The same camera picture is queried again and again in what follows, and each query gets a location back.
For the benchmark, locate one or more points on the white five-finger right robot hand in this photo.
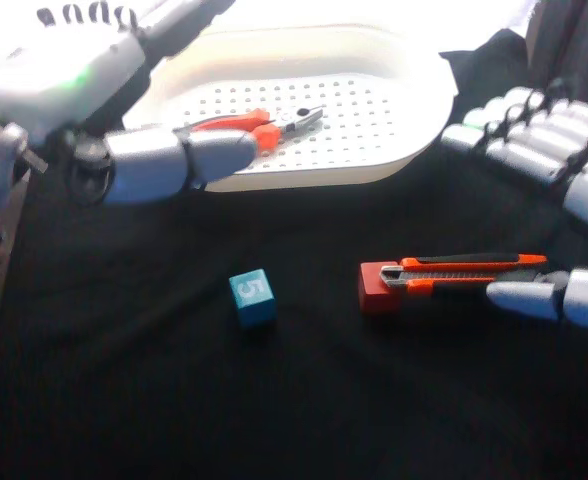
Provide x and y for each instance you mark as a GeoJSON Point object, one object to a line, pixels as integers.
{"type": "Point", "coordinates": [539, 145]}

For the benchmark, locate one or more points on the orange black utility knife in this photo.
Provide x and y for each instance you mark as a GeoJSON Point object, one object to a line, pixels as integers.
{"type": "Point", "coordinates": [454, 272]}

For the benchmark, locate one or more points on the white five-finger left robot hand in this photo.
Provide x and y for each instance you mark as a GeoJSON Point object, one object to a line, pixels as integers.
{"type": "Point", "coordinates": [49, 80]}

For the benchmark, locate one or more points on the white perforated plastic tray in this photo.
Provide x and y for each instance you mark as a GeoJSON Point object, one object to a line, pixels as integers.
{"type": "Point", "coordinates": [354, 125]}

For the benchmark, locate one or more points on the blue number block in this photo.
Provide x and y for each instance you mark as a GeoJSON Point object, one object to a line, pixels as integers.
{"type": "Point", "coordinates": [251, 297]}

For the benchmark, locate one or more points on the red block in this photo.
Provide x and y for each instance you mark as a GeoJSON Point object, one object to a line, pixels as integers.
{"type": "Point", "coordinates": [374, 295]}

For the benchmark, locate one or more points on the black table cloth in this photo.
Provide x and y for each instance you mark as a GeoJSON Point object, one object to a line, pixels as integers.
{"type": "Point", "coordinates": [294, 390]}

